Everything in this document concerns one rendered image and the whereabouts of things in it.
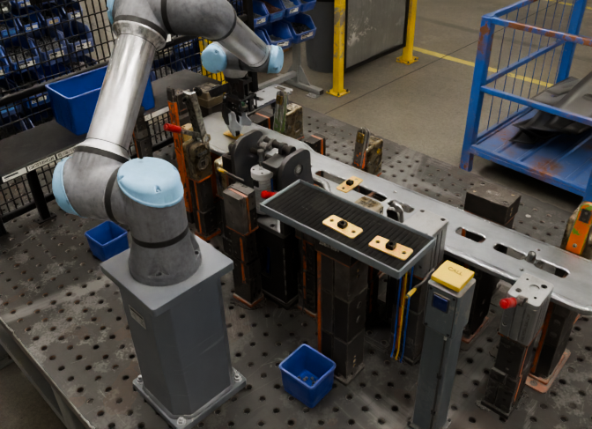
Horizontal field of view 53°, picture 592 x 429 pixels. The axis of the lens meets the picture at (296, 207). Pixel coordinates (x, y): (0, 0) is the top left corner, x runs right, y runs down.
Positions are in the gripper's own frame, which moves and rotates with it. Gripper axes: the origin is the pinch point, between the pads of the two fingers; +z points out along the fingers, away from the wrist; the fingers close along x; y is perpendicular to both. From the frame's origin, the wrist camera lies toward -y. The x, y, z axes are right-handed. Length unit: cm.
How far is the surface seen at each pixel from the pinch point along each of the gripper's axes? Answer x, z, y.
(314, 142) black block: 14.8, 3.0, 21.3
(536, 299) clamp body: -19, -5, 108
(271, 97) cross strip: 30.4, 2.5, -12.4
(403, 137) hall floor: 198, 103, -53
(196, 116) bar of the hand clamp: -16.1, -11.6, 1.5
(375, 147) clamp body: 17.5, -1.6, 43.0
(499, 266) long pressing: -7, 1, 95
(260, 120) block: 16.9, 4.4, -5.4
